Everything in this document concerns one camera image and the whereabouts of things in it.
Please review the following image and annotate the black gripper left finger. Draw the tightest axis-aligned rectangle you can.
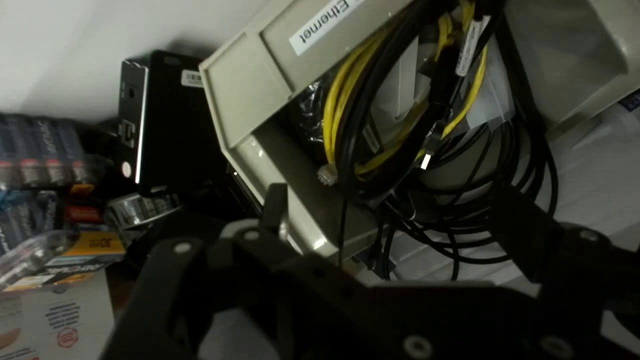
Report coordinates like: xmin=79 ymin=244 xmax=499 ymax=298
xmin=100 ymin=183 xmax=288 ymax=360

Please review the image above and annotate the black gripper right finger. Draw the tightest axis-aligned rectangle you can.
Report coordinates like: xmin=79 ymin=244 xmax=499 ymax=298
xmin=491 ymin=183 xmax=640 ymax=334

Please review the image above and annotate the black cable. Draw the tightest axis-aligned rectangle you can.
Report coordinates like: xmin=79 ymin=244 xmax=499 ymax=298
xmin=332 ymin=0 xmax=560 ymax=281

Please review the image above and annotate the white card package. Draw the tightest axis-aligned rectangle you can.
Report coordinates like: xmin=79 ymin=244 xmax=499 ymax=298
xmin=0 ymin=229 xmax=127 ymax=360

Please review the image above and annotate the black power adapter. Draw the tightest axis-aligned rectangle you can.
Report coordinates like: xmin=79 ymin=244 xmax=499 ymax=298
xmin=116 ymin=50 xmax=227 ymax=194

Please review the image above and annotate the pack of batteries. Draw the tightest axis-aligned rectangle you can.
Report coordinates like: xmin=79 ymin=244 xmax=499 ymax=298
xmin=0 ymin=114 xmax=96 ymax=253

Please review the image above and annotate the beige ethernet storage bin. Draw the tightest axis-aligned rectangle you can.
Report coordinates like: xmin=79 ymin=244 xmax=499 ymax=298
xmin=201 ymin=0 xmax=638 ymax=255

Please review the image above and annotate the yellow ethernet cable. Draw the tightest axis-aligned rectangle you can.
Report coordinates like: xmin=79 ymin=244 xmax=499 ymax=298
xmin=320 ymin=0 xmax=492 ymax=180

